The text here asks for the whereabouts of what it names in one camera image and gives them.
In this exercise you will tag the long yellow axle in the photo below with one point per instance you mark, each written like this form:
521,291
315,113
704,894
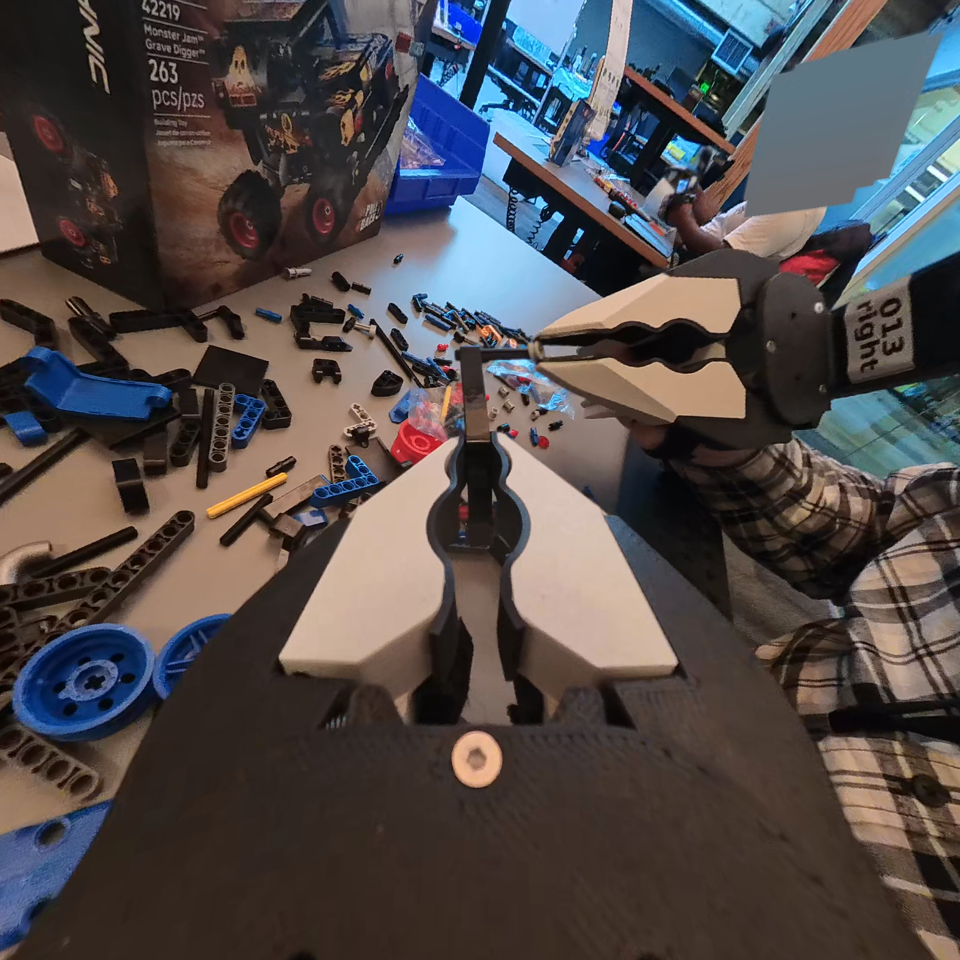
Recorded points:
247,495

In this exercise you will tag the clear bag of small parts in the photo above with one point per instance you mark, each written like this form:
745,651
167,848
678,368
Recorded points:
424,409

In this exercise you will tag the light grey pin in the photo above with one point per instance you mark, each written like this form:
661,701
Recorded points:
297,272

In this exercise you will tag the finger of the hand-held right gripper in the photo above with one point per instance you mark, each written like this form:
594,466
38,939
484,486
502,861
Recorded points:
675,300
675,394

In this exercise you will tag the scattered small connector pieces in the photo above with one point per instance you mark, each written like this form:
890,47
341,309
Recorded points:
450,311

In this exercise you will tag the blue holed panel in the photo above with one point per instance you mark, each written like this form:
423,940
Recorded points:
45,870

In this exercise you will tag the blue storage bin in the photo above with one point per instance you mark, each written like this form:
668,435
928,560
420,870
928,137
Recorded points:
442,172

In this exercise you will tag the light grey connector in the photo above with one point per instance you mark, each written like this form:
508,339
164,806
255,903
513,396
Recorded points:
360,420

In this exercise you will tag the red and black backpack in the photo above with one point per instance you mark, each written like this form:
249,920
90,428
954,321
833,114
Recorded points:
817,262

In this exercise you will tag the blue short beam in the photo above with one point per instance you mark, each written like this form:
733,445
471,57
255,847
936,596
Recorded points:
247,427

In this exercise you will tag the person's plaid shirt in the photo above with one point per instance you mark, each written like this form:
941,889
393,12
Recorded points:
885,675

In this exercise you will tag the grey desk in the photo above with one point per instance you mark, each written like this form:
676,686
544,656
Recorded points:
487,247

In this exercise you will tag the pile of black beam pieces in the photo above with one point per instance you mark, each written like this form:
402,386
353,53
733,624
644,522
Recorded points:
142,555

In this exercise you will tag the small blue pin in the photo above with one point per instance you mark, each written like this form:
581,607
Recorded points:
268,315

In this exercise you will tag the blue wheel hub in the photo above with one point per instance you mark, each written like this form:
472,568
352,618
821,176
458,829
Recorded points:
82,682
187,652

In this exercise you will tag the black square panel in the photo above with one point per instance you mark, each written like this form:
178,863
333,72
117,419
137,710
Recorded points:
229,371

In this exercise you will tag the printed toy truck box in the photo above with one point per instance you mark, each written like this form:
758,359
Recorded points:
150,187

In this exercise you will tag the wooden workbench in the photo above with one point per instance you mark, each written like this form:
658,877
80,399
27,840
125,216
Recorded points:
570,176
675,105

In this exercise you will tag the red wheel hub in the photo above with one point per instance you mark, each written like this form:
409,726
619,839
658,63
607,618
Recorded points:
416,444

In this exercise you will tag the small blue curved piece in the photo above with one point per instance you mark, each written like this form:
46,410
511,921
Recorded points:
22,429

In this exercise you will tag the clear plastic bag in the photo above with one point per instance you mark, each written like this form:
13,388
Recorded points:
540,390

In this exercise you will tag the black angled beam assembly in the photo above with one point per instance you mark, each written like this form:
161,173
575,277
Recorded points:
474,405

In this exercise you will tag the blue angled beam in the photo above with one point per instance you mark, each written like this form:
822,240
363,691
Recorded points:
345,491

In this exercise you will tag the silver curved pipe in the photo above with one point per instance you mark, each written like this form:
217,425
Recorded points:
22,559

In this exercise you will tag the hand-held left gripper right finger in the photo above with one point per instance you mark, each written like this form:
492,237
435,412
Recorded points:
592,600

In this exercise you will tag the blue curved panel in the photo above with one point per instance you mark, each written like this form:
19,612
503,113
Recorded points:
90,390

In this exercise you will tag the grey straight beam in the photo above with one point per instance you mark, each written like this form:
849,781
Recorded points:
222,427

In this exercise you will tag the person's right forearm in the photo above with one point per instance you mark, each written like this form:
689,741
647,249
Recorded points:
787,510

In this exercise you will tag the dark carton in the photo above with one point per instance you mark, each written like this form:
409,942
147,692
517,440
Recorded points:
571,131

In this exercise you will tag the person's right hand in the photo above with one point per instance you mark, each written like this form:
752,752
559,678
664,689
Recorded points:
660,444

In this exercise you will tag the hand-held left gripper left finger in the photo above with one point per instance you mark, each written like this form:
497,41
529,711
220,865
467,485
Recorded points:
367,600

